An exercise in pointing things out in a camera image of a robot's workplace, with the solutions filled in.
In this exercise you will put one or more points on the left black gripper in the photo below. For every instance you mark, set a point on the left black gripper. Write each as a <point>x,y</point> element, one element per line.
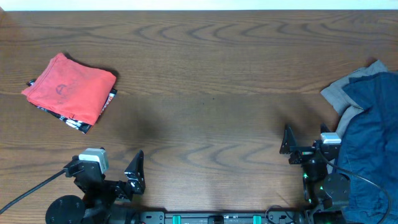
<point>112,186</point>

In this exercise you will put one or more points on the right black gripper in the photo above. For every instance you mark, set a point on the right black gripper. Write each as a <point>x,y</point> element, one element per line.
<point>290,145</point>

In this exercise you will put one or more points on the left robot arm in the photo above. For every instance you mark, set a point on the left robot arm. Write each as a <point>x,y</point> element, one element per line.
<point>98,203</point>

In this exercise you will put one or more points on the orange red soccer t-shirt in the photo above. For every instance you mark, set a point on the orange red soccer t-shirt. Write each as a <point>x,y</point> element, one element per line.
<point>71,89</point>

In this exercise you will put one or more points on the grey shirt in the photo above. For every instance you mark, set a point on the grey shirt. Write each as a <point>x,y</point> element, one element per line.
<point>342,96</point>

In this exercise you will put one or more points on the black printed folded shirt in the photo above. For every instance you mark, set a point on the black printed folded shirt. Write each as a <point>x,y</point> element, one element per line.
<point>77,124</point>

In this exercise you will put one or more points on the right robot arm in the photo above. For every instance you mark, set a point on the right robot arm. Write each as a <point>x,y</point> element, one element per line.
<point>326,192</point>

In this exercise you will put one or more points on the navy blue shirt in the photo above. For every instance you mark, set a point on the navy blue shirt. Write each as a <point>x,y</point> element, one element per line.
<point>371,202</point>

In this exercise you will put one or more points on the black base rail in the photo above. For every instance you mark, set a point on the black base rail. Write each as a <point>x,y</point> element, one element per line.
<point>272,216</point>

